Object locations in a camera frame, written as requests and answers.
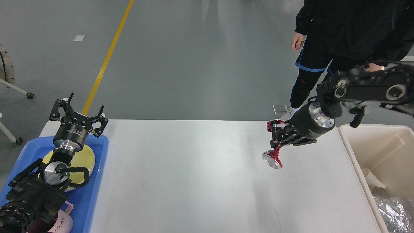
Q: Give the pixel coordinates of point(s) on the left floor outlet plate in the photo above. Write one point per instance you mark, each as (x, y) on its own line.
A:
(280, 109)

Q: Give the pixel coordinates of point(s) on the yellow plastic plate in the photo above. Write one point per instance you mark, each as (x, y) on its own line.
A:
(84, 158)

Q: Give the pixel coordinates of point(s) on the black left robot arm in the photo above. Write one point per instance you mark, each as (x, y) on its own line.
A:
(38, 191)

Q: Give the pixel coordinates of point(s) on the person in black clothes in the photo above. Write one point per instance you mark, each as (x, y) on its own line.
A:
(342, 34)

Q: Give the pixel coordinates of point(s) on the person's left hand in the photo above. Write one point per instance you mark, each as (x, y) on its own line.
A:
(374, 67)

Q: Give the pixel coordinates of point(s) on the pink mug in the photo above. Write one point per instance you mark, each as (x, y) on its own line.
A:
(62, 222)

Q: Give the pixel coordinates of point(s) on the blue plastic tray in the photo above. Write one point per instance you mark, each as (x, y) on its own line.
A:
(84, 198)

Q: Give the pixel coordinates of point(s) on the aluminium foil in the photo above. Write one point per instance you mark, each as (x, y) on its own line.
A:
(396, 212)

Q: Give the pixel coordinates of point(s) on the white bar on floor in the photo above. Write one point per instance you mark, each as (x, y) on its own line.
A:
(408, 58)

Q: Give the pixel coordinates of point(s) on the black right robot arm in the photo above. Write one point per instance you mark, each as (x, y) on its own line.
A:
(391, 87)

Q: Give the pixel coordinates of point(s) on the white paper cup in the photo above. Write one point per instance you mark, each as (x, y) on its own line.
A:
(371, 179)

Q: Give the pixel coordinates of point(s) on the left background chair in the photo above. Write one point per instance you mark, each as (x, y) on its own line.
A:
(7, 78)

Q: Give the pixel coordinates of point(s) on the person's right hand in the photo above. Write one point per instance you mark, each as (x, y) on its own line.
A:
(297, 41)

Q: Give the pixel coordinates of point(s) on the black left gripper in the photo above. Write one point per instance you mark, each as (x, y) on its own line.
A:
(74, 127)

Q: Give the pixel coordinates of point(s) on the crushed red can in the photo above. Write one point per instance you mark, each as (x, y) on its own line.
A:
(271, 157)

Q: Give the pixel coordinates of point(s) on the beige plastic bin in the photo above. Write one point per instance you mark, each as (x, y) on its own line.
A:
(387, 151)

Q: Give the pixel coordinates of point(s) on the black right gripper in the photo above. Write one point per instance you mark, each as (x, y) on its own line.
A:
(309, 121)

